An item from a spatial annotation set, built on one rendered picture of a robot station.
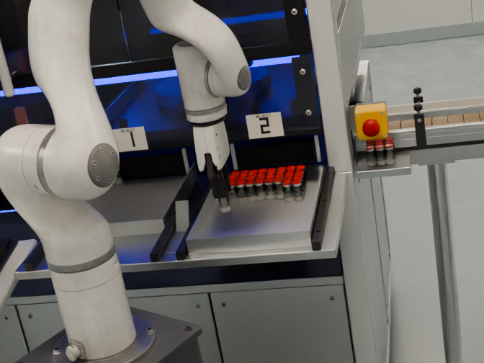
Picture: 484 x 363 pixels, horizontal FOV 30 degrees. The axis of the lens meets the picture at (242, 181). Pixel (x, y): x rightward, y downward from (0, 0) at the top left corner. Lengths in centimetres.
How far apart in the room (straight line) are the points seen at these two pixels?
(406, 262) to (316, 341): 127
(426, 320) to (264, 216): 134
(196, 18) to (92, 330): 60
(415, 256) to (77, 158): 239
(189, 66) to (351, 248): 72
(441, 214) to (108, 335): 108
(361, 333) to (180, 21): 104
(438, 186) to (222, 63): 84
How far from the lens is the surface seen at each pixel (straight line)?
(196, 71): 177
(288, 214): 200
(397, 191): 426
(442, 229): 240
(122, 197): 227
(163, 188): 227
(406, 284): 347
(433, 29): 678
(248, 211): 204
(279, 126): 215
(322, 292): 233
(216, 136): 182
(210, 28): 171
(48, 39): 149
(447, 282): 247
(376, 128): 210
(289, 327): 239
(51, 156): 146
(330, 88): 211
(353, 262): 228
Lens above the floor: 169
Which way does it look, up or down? 21 degrees down
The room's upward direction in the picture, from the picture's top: 10 degrees counter-clockwise
